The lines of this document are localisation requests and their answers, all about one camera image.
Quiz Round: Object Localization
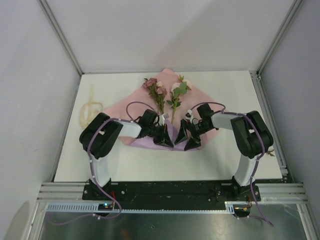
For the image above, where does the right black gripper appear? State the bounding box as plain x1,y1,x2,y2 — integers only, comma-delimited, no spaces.
175,119,213,151

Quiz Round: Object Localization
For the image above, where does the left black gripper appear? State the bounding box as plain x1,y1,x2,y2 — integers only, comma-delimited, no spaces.
146,123,173,148

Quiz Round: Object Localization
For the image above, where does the pink wrapping paper sheet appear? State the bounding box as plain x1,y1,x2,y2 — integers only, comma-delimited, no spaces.
103,68,214,141

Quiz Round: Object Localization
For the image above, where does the light pink rose stem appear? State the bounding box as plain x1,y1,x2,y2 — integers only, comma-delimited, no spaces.
166,75,192,124

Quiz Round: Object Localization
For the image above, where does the dark pink rose stem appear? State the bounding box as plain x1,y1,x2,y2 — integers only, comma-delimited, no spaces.
142,77,168,114

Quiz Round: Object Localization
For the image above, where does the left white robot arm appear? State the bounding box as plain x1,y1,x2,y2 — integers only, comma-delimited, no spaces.
79,109,174,200

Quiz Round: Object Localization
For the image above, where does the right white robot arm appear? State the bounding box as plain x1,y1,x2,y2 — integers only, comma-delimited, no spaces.
174,102,274,201

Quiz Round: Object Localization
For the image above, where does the small dry leaf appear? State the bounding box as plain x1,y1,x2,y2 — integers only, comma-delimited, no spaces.
266,149,276,157

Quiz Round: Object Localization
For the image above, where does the cream ribbon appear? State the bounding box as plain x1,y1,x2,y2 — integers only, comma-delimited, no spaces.
79,83,103,129

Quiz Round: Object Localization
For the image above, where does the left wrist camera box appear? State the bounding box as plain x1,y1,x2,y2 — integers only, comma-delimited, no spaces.
158,113,169,126

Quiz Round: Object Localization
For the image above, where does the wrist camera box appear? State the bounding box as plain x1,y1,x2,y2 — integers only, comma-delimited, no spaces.
184,109,195,124
158,113,169,126

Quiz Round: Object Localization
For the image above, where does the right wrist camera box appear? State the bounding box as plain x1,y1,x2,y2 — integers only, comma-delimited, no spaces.
184,109,195,124

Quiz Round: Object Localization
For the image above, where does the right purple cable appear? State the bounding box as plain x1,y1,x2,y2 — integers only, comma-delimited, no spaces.
189,100,275,227

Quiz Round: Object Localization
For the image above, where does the purple cable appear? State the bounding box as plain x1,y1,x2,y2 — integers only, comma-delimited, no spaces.
189,100,275,227
47,101,151,226

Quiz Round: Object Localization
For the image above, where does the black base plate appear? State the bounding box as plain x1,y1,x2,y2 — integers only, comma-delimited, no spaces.
82,180,261,211

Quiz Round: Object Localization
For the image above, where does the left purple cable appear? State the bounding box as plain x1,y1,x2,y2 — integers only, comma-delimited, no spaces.
47,101,151,226

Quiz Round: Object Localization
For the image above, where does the aluminium frame rail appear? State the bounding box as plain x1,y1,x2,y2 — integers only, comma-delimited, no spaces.
37,182,85,202

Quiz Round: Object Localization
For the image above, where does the white cable duct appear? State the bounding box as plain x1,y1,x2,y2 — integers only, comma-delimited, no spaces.
46,202,235,214

